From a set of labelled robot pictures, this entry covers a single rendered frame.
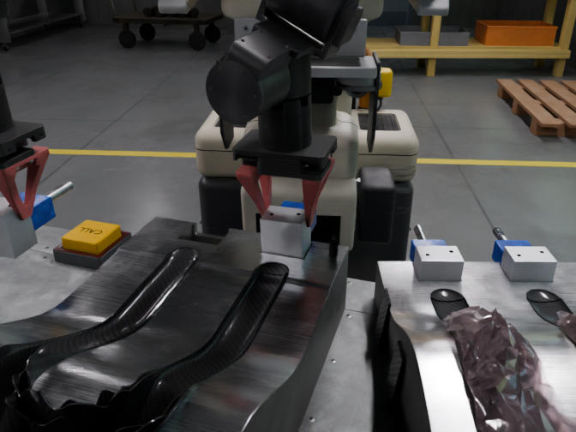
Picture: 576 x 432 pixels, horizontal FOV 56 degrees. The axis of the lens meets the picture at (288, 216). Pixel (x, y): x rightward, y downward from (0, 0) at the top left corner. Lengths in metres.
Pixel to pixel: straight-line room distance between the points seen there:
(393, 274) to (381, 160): 0.67
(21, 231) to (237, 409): 0.36
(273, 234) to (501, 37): 5.50
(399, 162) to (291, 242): 0.74
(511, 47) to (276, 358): 5.65
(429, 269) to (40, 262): 0.54
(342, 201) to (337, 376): 0.49
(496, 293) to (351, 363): 0.18
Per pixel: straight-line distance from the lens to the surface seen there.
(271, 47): 0.50
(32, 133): 0.62
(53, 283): 0.81
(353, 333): 0.66
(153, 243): 0.68
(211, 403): 0.40
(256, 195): 0.61
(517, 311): 0.65
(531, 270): 0.70
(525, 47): 6.08
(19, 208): 0.65
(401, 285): 0.66
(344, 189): 1.03
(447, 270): 0.67
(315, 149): 0.57
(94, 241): 0.81
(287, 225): 0.61
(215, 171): 1.35
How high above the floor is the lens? 1.21
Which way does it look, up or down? 27 degrees down
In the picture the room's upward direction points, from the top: straight up
